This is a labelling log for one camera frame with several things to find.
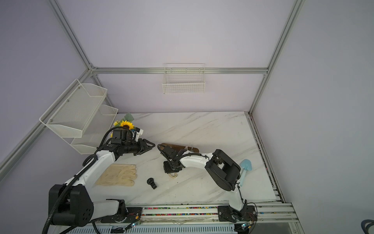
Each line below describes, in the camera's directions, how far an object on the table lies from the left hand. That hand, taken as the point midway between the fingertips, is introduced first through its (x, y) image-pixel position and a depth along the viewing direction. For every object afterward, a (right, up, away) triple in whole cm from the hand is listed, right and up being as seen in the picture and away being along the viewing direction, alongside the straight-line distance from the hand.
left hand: (152, 147), depth 82 cm
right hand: (+8, -16, +8) cm, 19 cm away
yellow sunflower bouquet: (-15, +15, 0) cm, 21 cm away
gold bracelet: (+10, -18, +3) cm, 21 cm away
